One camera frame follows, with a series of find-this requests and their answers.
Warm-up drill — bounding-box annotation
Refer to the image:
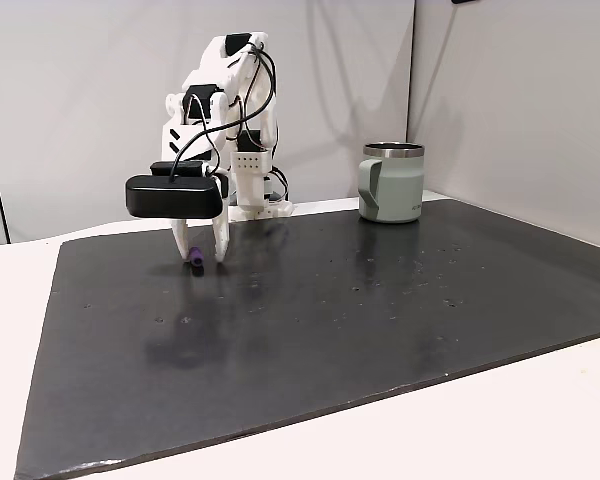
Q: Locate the grey-green steel mug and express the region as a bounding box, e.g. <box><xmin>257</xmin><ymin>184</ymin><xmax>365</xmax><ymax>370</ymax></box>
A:
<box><xmin>356</xmin><ymin>142</ymin><xmax>427</xmax><ymax>225</ymax></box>

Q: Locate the black glossy mat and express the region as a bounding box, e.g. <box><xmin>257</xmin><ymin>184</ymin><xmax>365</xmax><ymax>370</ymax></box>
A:
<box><xmin>13</xmin><ymin>198</ymin><xmax>600</xmax><ymax>480</ymax></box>

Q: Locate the black oval camera box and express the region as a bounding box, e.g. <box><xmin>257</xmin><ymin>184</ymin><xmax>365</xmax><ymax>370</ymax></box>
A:
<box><xmin>124</xmin><ymin>159</ymin><xmax>225</xmax><ymax>222</ymax></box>

